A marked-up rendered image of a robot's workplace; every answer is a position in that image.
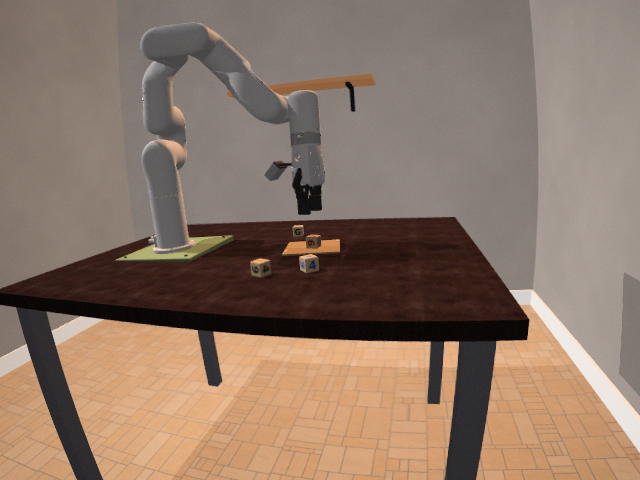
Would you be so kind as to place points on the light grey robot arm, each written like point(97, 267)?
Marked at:
point(162, 158)

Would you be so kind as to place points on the orange flat mat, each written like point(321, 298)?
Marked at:
point(299, 248)

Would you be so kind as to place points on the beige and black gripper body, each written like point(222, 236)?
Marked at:
point(311, 164)

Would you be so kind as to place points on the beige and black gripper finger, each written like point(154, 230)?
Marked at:
point(302, 197)
point(315, 198)

